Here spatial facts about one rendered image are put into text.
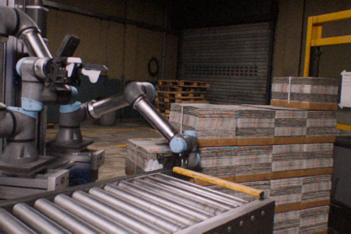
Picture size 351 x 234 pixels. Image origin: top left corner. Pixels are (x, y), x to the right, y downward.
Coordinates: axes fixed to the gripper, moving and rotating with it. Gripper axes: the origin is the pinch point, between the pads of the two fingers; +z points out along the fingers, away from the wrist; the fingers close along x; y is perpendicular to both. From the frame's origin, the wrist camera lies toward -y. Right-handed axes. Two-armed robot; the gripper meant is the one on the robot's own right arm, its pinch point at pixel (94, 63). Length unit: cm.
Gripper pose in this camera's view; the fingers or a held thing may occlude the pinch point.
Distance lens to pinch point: 110.0
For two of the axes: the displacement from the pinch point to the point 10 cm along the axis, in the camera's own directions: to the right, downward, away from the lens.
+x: -5.2, -1.2, -8.4
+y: -1.3, 9.9, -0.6
